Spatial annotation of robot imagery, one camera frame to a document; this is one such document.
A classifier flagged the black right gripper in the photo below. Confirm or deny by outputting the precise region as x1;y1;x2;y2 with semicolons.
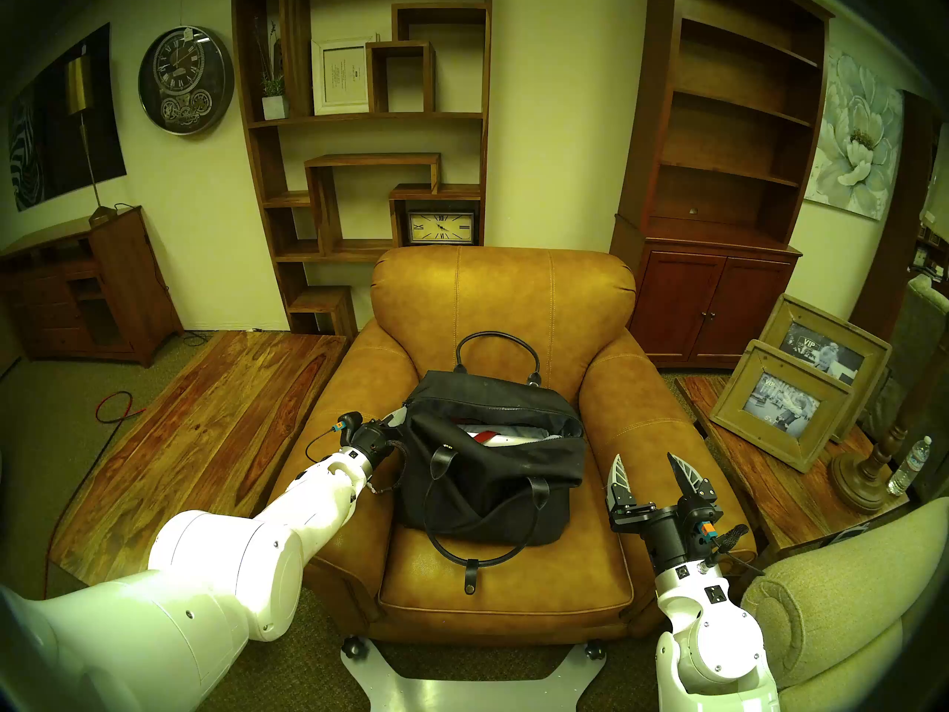
606;452;724;572

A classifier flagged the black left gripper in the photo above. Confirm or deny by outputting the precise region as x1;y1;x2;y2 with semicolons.
352;409;409;472

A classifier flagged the black zipper handbag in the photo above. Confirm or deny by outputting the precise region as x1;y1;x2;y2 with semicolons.
397;331;588;596

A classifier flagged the wooden side table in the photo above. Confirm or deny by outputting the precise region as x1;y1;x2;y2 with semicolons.
675;375;911;563

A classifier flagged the tan leather armchair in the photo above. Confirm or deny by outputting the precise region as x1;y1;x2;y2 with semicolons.
285;245;757;645

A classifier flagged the cherry wood bookcase hutch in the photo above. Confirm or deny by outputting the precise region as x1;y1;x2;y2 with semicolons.
609;0;835;370

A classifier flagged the rosewood coffee table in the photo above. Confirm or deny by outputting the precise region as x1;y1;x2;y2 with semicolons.
48;331;349;593

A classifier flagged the rectangular mantel clock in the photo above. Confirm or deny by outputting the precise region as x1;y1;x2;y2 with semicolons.
406;211;477;245

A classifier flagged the wooden table lamp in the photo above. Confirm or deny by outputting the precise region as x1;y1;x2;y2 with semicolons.
829;121;949;515

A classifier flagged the clear water bottle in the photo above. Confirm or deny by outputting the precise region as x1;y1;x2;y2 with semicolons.
887;436;933;498

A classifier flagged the dark wood sideboard cabinet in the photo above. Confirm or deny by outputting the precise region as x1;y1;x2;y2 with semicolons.
0;206;185;369

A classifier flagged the grey upholstered armchair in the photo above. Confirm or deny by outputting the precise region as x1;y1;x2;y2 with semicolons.
864;273;949;444

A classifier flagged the plant in grey pot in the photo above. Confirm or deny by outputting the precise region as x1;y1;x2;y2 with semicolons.
252;21;291;122

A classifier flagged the white framed certificate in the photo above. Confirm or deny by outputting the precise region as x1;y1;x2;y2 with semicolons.
311;36;379;116

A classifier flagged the dark bookcase with ornaments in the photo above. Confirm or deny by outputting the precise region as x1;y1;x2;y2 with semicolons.
913;225;949;289

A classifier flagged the open wooden shelf unit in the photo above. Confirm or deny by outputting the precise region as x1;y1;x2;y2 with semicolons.
231;0;495;342

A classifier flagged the white flower painting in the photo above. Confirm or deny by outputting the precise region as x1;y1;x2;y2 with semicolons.
804;47;905;222

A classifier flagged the gold shade lamp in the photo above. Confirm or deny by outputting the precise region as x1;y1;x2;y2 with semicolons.
65;54;119;226

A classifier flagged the thick black left gripper cable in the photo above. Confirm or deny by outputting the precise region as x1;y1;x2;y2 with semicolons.
365;444;406;495

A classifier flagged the thin black camera cable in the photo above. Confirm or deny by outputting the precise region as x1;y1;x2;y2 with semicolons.
304;425;342;463

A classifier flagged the small rustic wood picture frame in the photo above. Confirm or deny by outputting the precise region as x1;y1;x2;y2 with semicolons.
710;340;855;474

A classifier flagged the white item with red strap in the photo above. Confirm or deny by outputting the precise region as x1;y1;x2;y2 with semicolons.
458;423;555;448

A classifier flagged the large rustic wood picture frame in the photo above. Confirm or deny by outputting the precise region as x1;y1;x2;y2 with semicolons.
758;294;893;444

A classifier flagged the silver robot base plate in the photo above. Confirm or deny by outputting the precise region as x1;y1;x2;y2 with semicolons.
341;640;607;712

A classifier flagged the round gear wall clock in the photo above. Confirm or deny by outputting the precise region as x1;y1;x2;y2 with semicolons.
138;25;235;136

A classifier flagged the dark zebra wall picture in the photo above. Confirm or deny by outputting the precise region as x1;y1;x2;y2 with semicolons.
7;22;128;213

